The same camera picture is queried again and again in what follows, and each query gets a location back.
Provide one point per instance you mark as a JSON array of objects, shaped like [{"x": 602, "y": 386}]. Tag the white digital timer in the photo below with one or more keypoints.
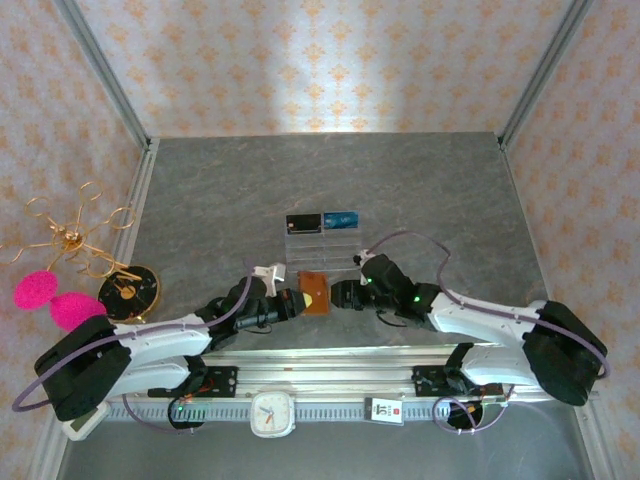
[{"x": 82, "y": 425}]

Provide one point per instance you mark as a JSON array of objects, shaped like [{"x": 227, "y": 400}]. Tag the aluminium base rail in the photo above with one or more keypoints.
[{"x": 325, "y": 370}]

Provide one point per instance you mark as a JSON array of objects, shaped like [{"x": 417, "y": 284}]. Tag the white square clock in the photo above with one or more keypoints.
[{"x": 272, "y": 414}]

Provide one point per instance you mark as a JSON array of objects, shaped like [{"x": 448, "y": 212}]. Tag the blue credit card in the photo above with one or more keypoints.
[{"x": 342, "y": 220}]

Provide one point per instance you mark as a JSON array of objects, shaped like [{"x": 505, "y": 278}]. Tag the aluminium frame post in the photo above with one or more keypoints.
[
  {"x": 542, "y": 70},
  {"x": 105, "y": 70}
]

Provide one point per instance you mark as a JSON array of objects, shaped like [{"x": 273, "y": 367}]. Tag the clear acrylic card stand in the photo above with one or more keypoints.
[{"x": 325, "y": 252}]

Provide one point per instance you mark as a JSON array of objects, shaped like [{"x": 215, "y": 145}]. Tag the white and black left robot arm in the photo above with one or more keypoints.
[{"x": 150, "y": 350}]

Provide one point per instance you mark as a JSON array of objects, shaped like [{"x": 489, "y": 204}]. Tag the black credit card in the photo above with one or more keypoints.
[{"x": 305, "y": 224}]

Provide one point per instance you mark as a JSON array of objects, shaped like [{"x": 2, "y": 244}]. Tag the brown leather card holder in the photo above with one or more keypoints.
[{"x": 320, "y": 287}]

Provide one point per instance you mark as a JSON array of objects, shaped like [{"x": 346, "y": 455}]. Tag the black round gold-rimmed disc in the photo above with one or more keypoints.
[{"x": 130, "y": 295}]

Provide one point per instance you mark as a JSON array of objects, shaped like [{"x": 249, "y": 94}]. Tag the pink fuzzy ball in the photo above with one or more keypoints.
[
  {"x": 75, "y": 311},
  {"x": 36, "y": 291}
]

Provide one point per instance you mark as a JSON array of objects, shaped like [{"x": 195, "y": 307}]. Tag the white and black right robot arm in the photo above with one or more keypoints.
[{"x": 490, "y": 315}]

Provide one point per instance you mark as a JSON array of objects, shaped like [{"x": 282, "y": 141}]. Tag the white tag with red mark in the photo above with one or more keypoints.
[{"x": 384, "y": 411}]

